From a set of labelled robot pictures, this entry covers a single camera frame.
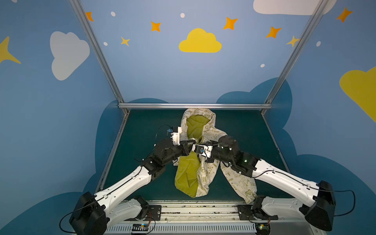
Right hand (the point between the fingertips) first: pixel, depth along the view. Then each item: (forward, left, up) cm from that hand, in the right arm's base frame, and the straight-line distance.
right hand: (199, 142), depth 72 cm
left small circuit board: (-35, +29, -29) cm, 54 cm away
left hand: (+1, +2, 0) cm, 2 cm away
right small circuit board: (-32, -34, -30) cm, 55 cm away
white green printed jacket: (-9, +2, -20) cm, 22 cm away
